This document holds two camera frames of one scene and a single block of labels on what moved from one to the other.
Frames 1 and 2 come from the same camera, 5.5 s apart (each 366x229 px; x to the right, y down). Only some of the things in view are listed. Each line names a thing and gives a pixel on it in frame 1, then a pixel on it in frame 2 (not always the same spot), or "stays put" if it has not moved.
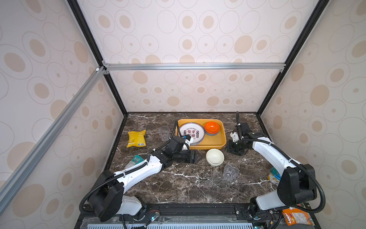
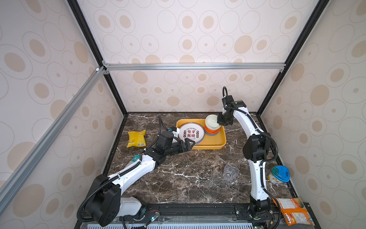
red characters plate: (196, 130) stays put
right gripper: (229, 148) to (221, 121)
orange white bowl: (212, 127) stays put
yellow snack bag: (137, 138) stays put
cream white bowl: (215, 157) to (211, 122)
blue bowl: (211, 134) stays put
